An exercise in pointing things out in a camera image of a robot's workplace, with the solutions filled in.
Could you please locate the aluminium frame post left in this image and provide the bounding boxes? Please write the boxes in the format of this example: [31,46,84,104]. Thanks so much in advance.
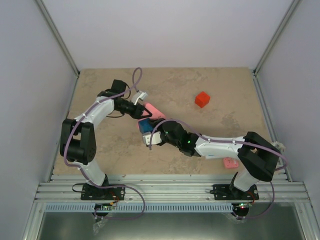
[34,0,80,78]

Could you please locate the pink power strip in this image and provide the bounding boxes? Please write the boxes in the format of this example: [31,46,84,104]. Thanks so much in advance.
[144,103,166,120]

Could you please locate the red cube socket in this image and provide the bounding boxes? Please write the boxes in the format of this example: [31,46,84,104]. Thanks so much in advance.
[194,91,211,108]

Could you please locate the aluminium frame post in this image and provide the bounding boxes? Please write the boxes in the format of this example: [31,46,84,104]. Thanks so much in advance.
[252,0,302,77]
[34,0,80,78]

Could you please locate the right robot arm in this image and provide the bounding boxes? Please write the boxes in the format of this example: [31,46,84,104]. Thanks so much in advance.
[146,118,280,200]

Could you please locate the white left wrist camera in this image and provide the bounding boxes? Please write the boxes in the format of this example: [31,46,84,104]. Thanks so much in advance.
[131,90,148,105]

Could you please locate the aluminium frame post right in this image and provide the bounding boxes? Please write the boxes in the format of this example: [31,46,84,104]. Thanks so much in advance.
[252,0,302,77]

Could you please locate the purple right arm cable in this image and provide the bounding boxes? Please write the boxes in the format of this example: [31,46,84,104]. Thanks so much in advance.
[149,119,288,221]

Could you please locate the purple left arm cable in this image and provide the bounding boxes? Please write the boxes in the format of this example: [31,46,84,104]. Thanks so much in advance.
[63,66,146,221]

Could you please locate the grey slotted cable duct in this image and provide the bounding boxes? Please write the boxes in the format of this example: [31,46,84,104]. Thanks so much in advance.
[45,202,234,213]

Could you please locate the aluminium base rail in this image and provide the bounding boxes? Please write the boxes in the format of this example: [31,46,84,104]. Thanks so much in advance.
[34,173,310,203]

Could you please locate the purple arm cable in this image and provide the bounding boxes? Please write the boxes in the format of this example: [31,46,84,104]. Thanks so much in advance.
[149,119,288,221]
[63,66,146,221]

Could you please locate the small pink socket block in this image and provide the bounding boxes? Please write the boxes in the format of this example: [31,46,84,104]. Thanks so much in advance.
[222,157,240,169]

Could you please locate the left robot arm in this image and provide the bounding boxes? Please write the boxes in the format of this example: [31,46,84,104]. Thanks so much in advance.
[60,79,152,201]

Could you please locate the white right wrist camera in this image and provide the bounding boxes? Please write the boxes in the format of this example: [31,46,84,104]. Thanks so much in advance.
[142,131,162,147]

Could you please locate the blue cube socket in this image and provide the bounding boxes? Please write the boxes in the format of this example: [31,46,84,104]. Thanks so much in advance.
[138,118,156,135]

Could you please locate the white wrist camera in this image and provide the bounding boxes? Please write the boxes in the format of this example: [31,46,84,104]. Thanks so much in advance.
[131,90,148,105]
[142,131,162,147]

